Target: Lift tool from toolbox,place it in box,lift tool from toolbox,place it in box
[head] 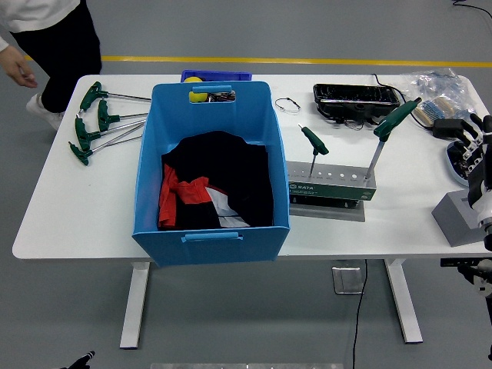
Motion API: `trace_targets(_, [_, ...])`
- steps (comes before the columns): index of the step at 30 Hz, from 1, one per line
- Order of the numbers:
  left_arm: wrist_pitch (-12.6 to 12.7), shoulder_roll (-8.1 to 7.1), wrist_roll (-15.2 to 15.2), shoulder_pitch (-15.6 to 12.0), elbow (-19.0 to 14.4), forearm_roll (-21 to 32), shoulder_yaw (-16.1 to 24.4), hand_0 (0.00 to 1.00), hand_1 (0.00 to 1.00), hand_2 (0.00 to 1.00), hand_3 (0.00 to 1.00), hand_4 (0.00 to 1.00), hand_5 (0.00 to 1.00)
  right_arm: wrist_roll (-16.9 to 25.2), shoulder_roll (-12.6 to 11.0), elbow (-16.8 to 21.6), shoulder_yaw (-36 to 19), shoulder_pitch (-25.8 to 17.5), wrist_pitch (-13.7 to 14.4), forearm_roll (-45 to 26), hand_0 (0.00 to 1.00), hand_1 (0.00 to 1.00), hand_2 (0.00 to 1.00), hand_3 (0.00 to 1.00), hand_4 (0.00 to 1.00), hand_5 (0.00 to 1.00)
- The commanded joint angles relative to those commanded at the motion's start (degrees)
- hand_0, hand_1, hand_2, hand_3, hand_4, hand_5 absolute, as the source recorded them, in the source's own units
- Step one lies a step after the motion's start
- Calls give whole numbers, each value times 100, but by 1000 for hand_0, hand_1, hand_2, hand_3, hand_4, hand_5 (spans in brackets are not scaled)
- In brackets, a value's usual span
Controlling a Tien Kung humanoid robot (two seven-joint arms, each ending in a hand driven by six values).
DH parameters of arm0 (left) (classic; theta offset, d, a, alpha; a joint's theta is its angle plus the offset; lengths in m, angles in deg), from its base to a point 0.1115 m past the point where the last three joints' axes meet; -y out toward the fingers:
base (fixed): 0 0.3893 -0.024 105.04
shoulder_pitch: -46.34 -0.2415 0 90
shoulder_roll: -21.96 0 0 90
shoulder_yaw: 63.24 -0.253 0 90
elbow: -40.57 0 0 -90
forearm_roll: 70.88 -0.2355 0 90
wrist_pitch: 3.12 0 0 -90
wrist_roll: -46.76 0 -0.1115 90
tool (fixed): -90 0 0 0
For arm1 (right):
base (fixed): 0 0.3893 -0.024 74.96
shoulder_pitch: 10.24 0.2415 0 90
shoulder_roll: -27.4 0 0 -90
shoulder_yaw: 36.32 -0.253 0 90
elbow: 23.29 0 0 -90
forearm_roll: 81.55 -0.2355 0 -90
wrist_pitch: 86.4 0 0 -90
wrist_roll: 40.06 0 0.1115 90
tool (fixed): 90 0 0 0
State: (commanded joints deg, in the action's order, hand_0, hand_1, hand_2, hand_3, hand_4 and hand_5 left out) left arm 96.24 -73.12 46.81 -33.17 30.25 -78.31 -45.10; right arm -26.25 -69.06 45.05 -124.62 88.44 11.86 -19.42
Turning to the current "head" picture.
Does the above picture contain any person's right hand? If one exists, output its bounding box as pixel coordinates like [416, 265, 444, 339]
[0, 48, 38, 88]

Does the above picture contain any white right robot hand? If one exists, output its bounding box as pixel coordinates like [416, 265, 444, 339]
[456, 113, 492, 228]

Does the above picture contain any black cable on floor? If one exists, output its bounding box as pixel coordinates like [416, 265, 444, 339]
[451, 0, 492, 18]

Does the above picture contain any black table control panel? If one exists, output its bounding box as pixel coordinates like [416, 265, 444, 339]
[440, 257, 492, 267]

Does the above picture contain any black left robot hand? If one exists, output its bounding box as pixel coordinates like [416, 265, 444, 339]
[61, 350, 96, 369]

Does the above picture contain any yellow ball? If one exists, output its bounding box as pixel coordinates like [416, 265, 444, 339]
[183, 76, 211, 104]

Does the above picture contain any small dark blue bin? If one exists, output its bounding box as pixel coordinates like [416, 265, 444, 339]
[180, 69, 254, 83]

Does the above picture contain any green and grey tool stand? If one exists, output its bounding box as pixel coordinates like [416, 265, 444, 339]
[286, 160, 377, 223]

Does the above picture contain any black plastic tray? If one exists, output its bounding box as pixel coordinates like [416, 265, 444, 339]
[313, 83, 401, 126]

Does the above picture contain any large green T-handle hex key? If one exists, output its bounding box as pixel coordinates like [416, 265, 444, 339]
[364, 98, 423, 181]

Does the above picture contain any white table leg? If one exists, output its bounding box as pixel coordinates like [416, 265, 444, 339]
[119, 261, 151, 350]
[384, 258, 424, 344]

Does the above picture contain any black and red clothing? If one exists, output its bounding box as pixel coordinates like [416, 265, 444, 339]
[157, 130, 274, 231]

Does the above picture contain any person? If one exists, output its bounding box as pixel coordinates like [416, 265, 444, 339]
[0, 0, 103, 131]

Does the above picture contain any small green T-handle hex key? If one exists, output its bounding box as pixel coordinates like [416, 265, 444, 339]
[298, 123, 330, 178]

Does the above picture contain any metal floor plate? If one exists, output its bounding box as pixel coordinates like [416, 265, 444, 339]
[331, 265, 365, 295]

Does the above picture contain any thin wire loop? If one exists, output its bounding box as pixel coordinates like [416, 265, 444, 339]
[274, 97, 302, 115]

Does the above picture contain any grey block with square recess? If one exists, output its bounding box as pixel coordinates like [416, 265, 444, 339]
[430, 190, 492, 248]

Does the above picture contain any oval tray with parts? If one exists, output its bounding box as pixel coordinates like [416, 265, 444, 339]
[445, 141, 472, 188]

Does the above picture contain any black power cord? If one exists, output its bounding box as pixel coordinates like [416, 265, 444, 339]
[371, 73, 435, 128]

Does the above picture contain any clear bag of small parts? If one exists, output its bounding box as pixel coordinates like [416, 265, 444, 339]
[399, 68, 481, 130]

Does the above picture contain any black power adapter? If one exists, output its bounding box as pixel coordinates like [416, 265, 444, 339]
[432, 118, 468, 139]

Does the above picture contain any large blue plastic box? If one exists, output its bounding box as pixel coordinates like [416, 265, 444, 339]
[131, 80, 291, 268]

